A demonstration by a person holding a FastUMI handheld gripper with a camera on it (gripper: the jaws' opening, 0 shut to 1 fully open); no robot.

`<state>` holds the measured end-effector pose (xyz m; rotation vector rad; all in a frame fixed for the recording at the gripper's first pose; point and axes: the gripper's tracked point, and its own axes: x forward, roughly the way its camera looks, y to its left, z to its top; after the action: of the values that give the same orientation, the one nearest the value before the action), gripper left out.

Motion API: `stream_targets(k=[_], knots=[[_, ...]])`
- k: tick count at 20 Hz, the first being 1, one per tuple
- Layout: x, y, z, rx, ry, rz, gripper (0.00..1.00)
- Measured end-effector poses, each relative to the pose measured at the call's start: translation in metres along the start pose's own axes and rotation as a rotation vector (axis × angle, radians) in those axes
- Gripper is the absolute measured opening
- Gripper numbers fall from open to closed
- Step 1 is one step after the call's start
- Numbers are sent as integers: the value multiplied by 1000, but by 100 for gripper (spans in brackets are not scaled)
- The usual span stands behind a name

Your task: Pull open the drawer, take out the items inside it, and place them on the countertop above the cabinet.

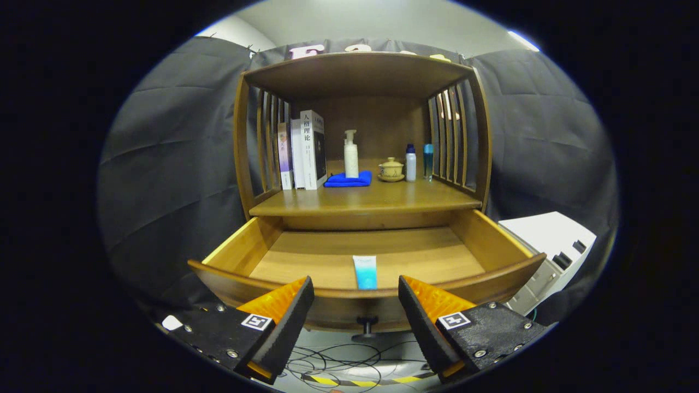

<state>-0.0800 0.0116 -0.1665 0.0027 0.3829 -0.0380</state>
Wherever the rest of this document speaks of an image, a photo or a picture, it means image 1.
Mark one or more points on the wooden drawer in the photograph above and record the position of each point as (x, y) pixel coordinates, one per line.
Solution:
(415, 256)

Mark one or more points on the thin white book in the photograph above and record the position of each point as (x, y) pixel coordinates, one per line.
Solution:
(297, 155)

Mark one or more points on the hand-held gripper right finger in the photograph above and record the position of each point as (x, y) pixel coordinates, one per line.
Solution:
(428, 327)

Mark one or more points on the yellow black hazard tape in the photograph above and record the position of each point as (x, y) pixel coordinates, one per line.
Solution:
(327, 381)

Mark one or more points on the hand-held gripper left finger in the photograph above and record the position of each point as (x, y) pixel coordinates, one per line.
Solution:
(284, 327)

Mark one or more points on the wooden countertop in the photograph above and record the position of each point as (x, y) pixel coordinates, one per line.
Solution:
(366, 199)

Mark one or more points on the long ceiling light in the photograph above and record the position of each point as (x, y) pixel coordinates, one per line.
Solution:
(523, 41)

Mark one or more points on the white pump bottle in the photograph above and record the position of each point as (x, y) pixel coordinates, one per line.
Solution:
(351, 161)

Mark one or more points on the thick white and black book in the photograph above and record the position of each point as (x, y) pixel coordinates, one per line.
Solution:
(312, 153)

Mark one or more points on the white appliance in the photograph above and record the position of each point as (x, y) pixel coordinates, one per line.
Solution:
(546, 240)

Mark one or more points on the lidded ceramic tea cup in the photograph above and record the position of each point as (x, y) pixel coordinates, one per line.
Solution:
(391, 168)

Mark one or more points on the white bottle with dark cap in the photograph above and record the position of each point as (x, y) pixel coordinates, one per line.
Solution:
(410, 166)

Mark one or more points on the ceramic saucer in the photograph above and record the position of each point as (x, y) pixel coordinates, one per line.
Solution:
(390, 179)

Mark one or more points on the teal bottle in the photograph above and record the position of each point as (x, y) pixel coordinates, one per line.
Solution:
(428, 161)

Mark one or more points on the blue and white tube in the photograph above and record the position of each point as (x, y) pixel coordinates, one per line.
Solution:
(365, 273)

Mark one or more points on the purple book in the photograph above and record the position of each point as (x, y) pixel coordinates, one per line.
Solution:
(284, 158)

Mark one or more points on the wooden cabinet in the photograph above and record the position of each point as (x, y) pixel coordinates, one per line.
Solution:
(360, 73)

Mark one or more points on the black backdrop cloth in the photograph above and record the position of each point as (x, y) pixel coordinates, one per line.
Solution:
(175, 164)

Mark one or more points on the blue folded cloth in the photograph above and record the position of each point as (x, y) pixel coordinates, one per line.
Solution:
(336, 182)

